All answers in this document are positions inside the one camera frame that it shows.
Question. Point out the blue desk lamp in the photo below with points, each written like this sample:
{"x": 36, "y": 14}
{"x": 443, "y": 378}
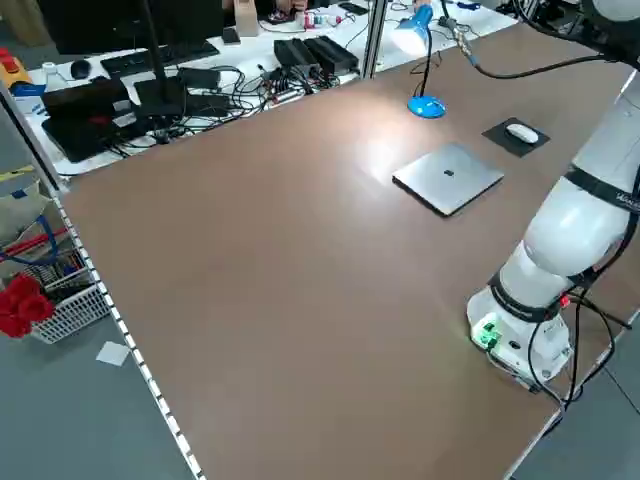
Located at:
{"x": 425, "y": 106}

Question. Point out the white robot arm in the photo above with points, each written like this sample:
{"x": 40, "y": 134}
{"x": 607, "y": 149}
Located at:
{"x": 565, "y": 225}

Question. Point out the silver closed laptop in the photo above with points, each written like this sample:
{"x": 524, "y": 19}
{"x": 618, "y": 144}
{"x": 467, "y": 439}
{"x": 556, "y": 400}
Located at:
{"x": 447, "y": 180}

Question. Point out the black power supply unit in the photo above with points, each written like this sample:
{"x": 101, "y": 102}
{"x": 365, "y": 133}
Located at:
{"x": 335, "y": 55}
{"x": 295, "y": 57}

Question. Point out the white side table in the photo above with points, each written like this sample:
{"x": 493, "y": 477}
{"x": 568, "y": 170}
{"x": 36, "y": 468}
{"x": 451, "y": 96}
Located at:
{"x": 492, "y": 15}
{"x": 250, "y": 50}

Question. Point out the black monitor stand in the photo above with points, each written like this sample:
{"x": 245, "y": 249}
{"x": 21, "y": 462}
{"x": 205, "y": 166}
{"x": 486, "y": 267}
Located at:
{"x": 159, "y": 97}

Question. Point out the black mouse mat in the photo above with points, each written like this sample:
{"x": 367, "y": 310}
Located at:
{"x": 520, "y": 149}

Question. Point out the white computer mouse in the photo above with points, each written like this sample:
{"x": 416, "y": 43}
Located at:
{"x": 522, "y": 133}

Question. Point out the tan cardboard box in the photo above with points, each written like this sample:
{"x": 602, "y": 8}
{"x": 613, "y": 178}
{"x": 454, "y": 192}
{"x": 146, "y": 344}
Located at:
{"x": 246, "y": 17}

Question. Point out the white paper sheet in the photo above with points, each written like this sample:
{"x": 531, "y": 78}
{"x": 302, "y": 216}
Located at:
{"x": 114, "y": 354}

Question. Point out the black keyboard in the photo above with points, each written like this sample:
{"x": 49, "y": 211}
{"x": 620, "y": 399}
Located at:
{"x": 160, "y": 57}

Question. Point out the black computer monitor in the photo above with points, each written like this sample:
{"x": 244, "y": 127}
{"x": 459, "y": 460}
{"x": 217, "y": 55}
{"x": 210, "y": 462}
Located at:
{"x": 125, "y": 25}

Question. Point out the black computer mouse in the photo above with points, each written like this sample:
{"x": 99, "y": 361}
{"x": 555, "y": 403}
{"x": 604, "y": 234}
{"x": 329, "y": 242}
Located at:
{"x": 81, "y": 68}

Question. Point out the red plastic parts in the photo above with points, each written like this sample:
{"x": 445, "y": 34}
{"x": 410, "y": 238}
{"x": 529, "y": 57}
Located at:
{"x": 22, "y": 305}

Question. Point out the yellow emergency stop box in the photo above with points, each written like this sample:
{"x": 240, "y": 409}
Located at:
{"x": 12, "y": 67}

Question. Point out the aluminium frame post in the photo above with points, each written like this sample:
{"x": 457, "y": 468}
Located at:
{"x": 376, "y": 35}
{"x": 30, "y": 145}

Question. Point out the aluminium table edge rail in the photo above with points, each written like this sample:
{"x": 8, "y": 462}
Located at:
{"x": 131, "y": 350}

